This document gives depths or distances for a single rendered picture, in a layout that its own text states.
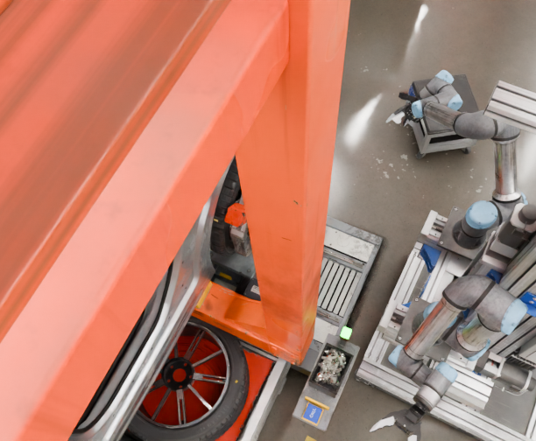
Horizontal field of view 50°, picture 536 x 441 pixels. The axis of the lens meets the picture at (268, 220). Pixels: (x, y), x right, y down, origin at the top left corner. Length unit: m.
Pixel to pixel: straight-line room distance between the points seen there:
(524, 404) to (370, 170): 1.64
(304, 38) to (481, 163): 3.25
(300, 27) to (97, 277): 0.42
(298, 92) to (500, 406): 2.56
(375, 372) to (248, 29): 2.55
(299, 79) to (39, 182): 0.60
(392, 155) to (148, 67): 3.58
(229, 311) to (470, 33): 2.88
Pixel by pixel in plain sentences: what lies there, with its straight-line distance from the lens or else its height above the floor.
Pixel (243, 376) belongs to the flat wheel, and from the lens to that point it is 2.82.
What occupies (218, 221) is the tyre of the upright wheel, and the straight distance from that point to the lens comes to 2.49.
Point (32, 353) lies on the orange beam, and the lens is 0.60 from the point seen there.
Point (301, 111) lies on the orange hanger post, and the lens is 0.94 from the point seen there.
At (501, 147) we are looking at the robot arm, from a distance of 2.53.
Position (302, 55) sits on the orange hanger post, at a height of 2.64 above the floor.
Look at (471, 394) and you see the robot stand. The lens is 2.66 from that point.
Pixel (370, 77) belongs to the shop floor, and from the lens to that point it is 4.26.
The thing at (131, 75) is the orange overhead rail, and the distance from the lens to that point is 0.36.
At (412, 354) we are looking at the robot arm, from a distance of 2.17.
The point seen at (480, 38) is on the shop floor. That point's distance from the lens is 4.65.
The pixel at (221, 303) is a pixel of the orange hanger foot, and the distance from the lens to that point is 2.73.
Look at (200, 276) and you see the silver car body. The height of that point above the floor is 0.93.
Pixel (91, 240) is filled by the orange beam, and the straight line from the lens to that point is 0.62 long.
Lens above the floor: 3.26
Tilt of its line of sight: 64 degrees down
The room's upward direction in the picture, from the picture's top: 6 degrees counter-clockwise
